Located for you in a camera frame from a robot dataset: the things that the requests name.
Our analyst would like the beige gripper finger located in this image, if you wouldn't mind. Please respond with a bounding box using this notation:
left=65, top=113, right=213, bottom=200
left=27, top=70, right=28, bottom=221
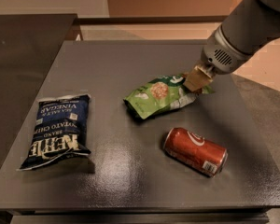
left=184, top=64, right=214, bottom=91

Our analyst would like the green rice chip bag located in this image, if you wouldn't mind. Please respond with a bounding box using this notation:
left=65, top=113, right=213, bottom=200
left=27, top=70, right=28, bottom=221
left=123, top=74, right=215, bottom=119

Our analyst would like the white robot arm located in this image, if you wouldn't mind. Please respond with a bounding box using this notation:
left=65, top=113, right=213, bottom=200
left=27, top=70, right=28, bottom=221
left=184, top=0, right=280, bottom=91

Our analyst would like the red coke can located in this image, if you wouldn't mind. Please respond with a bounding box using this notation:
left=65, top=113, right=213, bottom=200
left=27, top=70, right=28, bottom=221
left=163, top=128, right=228, bottom=177

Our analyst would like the blue kettle chips bag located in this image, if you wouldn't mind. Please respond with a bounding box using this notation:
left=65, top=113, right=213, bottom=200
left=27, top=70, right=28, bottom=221
left=20, top=94, right=91, bottom=171

